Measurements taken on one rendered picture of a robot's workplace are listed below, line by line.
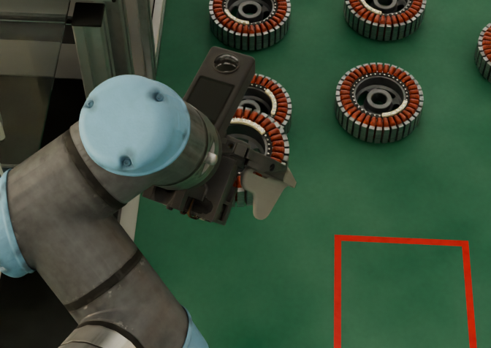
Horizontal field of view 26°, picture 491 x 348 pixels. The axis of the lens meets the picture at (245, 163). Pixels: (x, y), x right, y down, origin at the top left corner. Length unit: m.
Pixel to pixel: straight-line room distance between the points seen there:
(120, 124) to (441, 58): 0.76
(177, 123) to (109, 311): 0.16
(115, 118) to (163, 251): 0.50
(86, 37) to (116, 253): 0.34
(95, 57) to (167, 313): 0.37
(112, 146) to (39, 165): 0.07
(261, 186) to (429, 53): 0.49
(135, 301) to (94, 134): 0.14
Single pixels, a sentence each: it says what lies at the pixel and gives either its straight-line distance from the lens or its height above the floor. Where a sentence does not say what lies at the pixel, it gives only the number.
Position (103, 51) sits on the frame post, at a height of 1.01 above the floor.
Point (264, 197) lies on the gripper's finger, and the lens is 1.06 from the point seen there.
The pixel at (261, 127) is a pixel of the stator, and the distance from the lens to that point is 1.12.
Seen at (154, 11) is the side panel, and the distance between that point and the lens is 1.48.
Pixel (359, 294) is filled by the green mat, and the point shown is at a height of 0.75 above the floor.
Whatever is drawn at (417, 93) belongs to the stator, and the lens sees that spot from 1.38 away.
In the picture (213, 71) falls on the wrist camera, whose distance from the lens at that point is 1.01.
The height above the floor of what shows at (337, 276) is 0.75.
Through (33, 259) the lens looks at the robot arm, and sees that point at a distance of 0.85.
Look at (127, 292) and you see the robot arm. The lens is 0.84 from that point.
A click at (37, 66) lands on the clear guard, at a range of 1.04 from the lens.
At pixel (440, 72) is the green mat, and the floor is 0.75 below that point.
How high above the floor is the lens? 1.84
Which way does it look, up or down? 54 degrees down
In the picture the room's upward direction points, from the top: straight up
